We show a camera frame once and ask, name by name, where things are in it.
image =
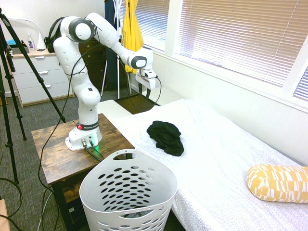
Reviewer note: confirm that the yellow jacket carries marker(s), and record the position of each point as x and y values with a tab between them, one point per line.
131	29

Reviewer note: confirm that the black backpack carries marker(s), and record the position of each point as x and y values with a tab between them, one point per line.
50	41

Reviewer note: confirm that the white coat rack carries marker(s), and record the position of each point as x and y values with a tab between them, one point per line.
118	77

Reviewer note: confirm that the white perforated laundry basket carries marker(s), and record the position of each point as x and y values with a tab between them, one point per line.
168	183

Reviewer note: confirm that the white drawer dresser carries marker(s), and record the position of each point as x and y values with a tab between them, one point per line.
36	79

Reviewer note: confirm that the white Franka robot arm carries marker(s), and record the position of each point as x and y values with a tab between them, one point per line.
81	96

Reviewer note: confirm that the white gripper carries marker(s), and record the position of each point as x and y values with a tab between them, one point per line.
147	83

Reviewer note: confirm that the cream white mattress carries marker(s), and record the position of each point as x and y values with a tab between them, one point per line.
113	108

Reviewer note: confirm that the clear plastic bottle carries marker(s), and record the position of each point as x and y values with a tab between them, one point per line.
31	44

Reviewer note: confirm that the white venetian window blind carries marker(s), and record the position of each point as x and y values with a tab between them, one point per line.
154	21
302	84
240	36

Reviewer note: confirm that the dark blue hanging garment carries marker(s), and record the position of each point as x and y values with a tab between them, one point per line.
110	14

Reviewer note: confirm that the black camera tripod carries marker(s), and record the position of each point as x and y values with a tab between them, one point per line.
31	67

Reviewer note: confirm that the rustic wooden side table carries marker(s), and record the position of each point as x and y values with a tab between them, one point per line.
62	156

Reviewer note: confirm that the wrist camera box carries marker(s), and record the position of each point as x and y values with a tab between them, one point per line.
148	73

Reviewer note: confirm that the white circle-patterned duvet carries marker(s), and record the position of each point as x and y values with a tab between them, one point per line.
216	156

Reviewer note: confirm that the white desk lamp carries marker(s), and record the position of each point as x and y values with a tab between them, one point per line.
40	42

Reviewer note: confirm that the black mesh garment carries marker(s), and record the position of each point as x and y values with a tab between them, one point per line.
166	137

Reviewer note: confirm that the grey box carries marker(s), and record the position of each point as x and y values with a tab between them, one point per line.
20	51

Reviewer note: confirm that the yellow patterned bolster pillow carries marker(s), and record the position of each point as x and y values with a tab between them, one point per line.
276	183

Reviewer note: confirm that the dark brown wooden dresser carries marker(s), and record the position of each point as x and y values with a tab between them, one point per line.
96	62

